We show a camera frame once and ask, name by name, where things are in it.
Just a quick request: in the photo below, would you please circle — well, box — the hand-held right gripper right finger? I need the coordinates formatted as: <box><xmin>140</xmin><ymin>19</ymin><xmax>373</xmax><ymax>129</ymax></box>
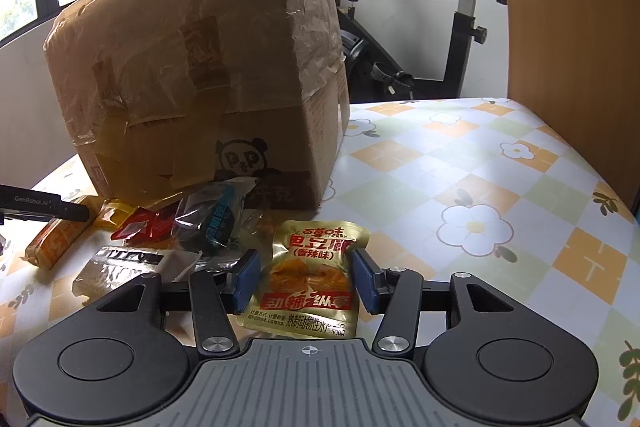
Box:
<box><xmin>352</xmin><ymin>249</ymin><xmax>547</xmax><ymax>354</ymax></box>

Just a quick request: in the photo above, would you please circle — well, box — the silver black snack packet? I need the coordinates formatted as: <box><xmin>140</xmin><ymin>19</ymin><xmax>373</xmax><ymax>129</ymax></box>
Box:
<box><xmin>71</xmin><ymin>246</ymin><xmax>196</xmax><ymax>300</ymax></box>

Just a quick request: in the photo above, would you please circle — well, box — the clear plastic snack packet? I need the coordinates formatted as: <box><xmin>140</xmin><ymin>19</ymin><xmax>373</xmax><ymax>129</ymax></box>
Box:
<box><xmin>239</xmin><ymin>211</ymin><xmax>277</xmax><ymax>255</ymax></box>

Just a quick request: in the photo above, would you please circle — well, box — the red snack packet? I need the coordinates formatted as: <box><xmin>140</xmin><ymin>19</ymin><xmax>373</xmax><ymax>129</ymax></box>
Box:
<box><xmin>110</xmin><ymin>206</ymin><xmax>177</xmax><ymax>242</ymax></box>

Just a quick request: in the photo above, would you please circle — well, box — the clear blue snack packet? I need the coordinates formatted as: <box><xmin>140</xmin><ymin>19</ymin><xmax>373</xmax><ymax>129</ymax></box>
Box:
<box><xmin>172</xmin><ymin>177</ymin><xmax>258</xmax><ymax>255</ymax></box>

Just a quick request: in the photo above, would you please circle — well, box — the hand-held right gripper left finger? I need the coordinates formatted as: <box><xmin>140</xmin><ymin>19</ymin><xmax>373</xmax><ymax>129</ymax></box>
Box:
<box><xmin>94</xmin><ymin>251</ymin><xmax>262</xmax><ymax>356</ymax></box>

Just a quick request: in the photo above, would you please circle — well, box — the cardboard box with plastic liner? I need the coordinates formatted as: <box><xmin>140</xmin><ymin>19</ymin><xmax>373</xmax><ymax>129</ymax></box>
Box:
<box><xmin>42</xmin><ymin>0</ymin><xmax>353</xmax><ymax>213</ymax></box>

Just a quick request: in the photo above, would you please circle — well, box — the orange snack bar packet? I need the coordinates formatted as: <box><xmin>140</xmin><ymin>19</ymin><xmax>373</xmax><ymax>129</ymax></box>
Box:
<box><xmin>25</xmin><ymin>196</ymin><xmax>96</xmax><ymax>269</ymax></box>

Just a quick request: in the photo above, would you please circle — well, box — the black exercise bike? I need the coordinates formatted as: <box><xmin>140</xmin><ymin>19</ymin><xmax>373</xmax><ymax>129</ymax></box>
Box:
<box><xmin>320</xmin><ymin>0</ymin><xmax>507</xmax><ymax>105</ymax></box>

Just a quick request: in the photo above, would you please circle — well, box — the golden snack packet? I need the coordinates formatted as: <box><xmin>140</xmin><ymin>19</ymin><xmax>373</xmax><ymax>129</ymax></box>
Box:
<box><xmin>236</xmin><ymin>219</ymin><xmax>372</xmax><ymax>339</ymax></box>

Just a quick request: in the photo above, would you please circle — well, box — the floral checked tablecloth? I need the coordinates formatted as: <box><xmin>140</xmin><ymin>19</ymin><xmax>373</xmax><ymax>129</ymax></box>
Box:
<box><xmin>0</xmin><ymin>96</ymin><xmax>640</xmax><ymax>427</ymax></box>

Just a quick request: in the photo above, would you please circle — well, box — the brown wooden board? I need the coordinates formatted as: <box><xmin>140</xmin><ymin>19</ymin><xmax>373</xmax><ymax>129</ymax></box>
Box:
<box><xmin>492</xmin><ymin>0</ymin><xmax>640</xmax><ymax>210</ymax></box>

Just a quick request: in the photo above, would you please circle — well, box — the small yellow snack packet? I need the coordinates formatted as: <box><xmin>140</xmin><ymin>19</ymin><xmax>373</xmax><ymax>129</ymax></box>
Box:
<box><xmin>92</xmin><ymin>201</ymin><xmax>137</xmax><ymax>229</ymax></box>

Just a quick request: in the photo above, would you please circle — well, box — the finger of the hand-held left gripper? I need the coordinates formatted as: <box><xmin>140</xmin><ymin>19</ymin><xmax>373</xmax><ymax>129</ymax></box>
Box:
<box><xmin>0</xmin><ymin>184</ymin><xmax>92</xmax><ymax>224</ymax></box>

